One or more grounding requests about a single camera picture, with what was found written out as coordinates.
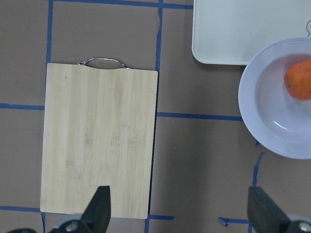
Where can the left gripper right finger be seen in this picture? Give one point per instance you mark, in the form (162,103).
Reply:
(264,215)

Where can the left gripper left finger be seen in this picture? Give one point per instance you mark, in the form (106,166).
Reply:
(96,216)

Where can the white round plate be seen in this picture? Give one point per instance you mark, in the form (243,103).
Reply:
(277,121)

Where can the orange fruit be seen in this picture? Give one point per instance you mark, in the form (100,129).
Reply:
(298,80)

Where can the cream bear tray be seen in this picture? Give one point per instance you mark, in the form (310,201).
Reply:
(231,32)

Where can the wooden cutting board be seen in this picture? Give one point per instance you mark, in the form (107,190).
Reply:
(98,131)

